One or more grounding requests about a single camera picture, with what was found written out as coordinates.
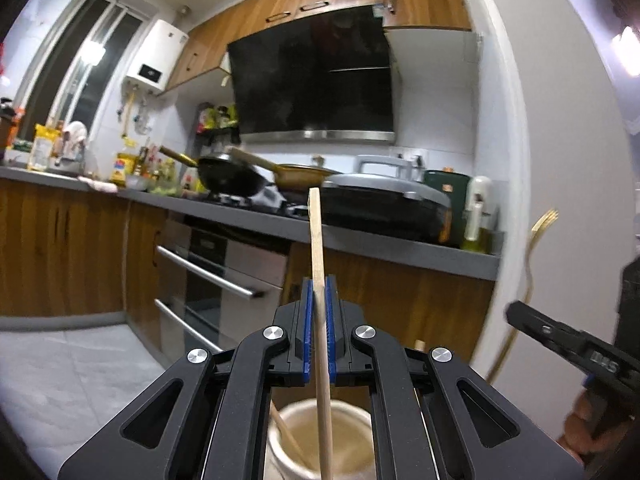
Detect wooden lower cabinets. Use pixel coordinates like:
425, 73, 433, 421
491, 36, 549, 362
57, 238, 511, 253
0, 180, 496, 381

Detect grey kitchen countertop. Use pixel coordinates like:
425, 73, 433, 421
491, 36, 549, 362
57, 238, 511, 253
0, 165, 501, 281

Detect black range hood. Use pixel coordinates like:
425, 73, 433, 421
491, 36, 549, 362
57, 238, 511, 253
226, 4, 401, 145

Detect white wall socket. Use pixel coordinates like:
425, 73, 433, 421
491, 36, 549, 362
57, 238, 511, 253
395, 147, 427, 167

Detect white water heater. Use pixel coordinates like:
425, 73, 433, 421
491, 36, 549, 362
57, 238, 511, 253
124, 19, 190, 97

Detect white bottle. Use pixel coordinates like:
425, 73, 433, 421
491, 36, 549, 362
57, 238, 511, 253
462, 176, 500, 253

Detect black wok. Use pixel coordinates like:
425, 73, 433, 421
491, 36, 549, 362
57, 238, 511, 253
159, 146, 276, 198

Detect row of sauce bottles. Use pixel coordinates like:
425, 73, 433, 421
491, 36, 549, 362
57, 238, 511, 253
135, 145, 201, 196

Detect wooden chopstick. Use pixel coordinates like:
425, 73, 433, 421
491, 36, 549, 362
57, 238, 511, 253
270, 402, 306, 461
308, 187, 333, 480

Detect white appliance with handle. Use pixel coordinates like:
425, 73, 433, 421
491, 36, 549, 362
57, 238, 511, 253
354, 155, 426, 178

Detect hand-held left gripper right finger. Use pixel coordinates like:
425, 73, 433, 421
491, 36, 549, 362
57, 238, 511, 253
325, 275, 586, 480

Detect cream floral ceramic utensil holder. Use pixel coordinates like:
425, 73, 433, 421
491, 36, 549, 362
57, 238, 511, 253
267, 399, 378, 480

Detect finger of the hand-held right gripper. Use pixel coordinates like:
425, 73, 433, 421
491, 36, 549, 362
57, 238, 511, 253
505, 301, 593, 361

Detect gold fork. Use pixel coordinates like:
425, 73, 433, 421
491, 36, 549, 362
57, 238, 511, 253
487, 209, 560, 383

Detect dark green appliance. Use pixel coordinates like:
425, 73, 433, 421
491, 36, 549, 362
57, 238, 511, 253
424, 169, 473, 246

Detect black gas hob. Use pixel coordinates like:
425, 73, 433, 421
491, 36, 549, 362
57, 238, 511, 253
200, 194, 312, 220

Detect white cloth on faucet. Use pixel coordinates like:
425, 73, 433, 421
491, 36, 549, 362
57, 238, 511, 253
64, 121, 88, 161

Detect black electric griddle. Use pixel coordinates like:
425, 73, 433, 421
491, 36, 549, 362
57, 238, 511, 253
320, 172, 453, 246

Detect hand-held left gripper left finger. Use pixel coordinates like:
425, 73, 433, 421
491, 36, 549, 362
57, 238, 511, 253
57, 280, 316, 480

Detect person's right hand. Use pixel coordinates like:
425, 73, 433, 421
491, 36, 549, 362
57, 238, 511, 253
564, 387, 632, 458

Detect stainless built-in oven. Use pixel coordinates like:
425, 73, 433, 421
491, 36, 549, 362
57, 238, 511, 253
154, 212, 291, 356

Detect frying pan with wooden handle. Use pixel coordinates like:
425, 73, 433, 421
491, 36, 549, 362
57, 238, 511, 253
229, 147, 347, 188

